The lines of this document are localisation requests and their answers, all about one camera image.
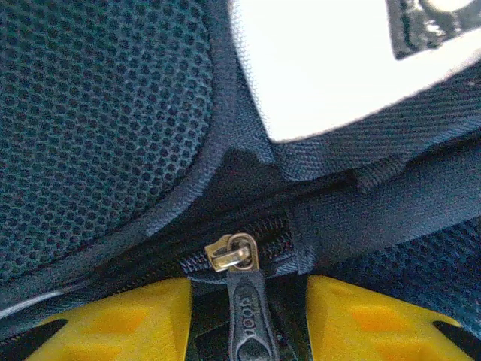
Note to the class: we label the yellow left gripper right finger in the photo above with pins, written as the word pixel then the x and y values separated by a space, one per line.
pixel 376 327

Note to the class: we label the navy blue backpack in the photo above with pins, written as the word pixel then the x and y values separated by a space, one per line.
pixel 112 113

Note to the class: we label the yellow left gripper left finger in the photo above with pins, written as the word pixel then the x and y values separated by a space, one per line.
pixel 112 327

